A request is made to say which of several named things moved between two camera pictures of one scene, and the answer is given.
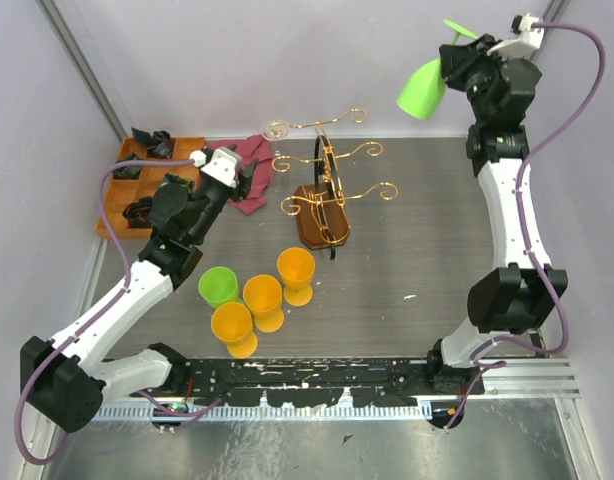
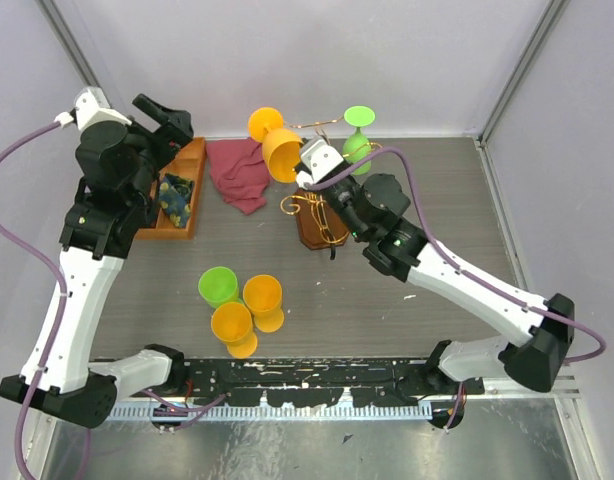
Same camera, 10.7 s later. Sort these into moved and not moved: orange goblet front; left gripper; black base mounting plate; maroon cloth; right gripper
Moved: left gripper; right gripper
Not moved: orange goblet front; maroon cloth; black base mounting plate
